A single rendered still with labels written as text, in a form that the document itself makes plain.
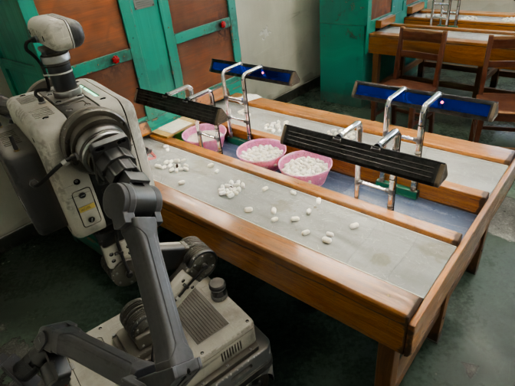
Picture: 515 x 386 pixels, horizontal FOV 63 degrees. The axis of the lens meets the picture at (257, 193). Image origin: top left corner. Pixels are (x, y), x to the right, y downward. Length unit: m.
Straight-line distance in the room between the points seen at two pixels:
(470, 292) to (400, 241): 1.00
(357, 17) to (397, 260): 3.24
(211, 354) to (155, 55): 1.70
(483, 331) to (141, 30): 2.37
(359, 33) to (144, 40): 2.49
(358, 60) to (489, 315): 2.89
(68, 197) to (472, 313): 2.02
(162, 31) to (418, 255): 1.86
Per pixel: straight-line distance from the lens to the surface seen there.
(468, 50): 4.16
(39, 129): 1.08
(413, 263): 1.59
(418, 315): 1.42
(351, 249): 1.61
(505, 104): 3.73
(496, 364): 2.34
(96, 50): 2.43
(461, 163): 2.21
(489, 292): 2.64
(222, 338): 1.70
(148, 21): 2.60
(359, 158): 1.50
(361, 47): 4.52
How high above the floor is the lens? 1.79
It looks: 33 degrees down
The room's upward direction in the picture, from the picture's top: 6 degrees counter-clockwise
